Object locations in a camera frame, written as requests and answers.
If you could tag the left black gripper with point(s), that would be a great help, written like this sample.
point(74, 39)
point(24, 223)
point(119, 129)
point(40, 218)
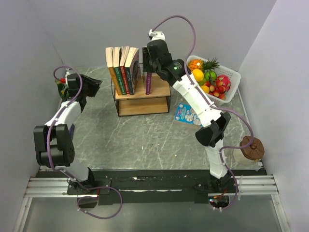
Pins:
point(94, 84)

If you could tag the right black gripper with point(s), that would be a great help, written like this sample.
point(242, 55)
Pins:
point(145, 57)

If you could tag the purple 117-Storey Treehouse book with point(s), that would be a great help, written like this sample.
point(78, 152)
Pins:
point(148, 82)

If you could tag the red 13-Storey Treehouse book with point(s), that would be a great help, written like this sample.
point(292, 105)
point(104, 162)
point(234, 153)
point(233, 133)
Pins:
point(122, 60)

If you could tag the green 104-Storey Treehouse book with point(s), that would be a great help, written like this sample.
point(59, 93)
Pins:
point(116, 65)

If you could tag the orange Treehouse book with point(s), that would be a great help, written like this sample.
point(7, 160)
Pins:
point(109, 61)

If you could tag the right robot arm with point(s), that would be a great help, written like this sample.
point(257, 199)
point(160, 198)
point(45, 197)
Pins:
point(214, 121)

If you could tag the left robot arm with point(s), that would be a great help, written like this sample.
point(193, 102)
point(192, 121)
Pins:
point(53, 140)

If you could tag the green glass bottle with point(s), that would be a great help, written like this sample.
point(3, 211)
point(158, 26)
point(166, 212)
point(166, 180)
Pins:
point(62, 88)

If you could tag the small pineapple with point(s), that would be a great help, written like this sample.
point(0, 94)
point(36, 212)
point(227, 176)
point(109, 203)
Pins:
point(203, 65)

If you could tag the orange mango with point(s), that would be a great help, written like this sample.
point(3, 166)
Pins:
point(198, 75)

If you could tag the dark blue book at left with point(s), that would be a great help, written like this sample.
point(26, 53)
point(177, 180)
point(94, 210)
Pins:
point(71, 131)

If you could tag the green apple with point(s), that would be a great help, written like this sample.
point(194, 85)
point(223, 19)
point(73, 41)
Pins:
point(210, 75)

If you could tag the blue cartoon book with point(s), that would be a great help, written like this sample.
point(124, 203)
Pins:
point(187, 115)

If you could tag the red lychee cluster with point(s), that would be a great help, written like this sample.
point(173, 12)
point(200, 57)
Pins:
point(217, 90)

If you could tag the pink dragon fruit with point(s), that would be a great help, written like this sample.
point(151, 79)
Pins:
point(223, 83)

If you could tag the white plastic fruit basket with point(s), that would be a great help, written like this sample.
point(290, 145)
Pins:
point(233, 76)

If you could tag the brown round object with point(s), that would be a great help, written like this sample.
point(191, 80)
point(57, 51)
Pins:
point(250, 155)

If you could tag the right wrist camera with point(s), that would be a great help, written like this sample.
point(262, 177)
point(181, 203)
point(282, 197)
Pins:
point(156, 35)

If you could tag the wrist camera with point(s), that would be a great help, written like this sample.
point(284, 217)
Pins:
point(63, 80)
point(156, 35)

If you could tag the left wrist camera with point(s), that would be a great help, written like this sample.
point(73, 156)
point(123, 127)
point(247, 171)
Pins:
point(63, 80)

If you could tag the wood and wire shelf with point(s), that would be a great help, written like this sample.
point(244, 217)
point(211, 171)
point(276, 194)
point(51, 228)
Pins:
point(157, 102)

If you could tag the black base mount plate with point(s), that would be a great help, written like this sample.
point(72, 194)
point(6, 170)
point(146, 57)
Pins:
point(155, 186)

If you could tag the aluminium rail frame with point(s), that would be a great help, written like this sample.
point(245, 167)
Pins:
point(259, 184)

